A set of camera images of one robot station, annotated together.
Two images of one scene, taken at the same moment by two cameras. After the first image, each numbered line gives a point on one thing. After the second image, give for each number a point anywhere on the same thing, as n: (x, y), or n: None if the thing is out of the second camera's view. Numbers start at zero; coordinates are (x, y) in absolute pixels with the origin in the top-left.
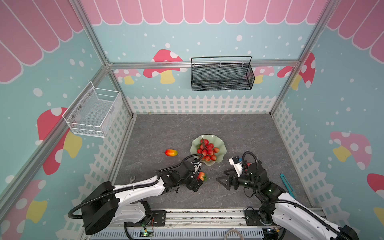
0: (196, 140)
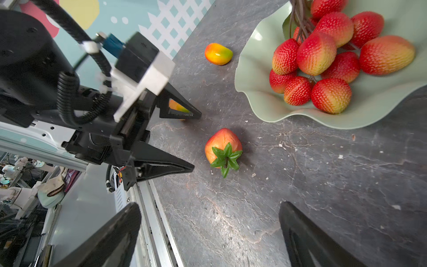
0: (374, 97)
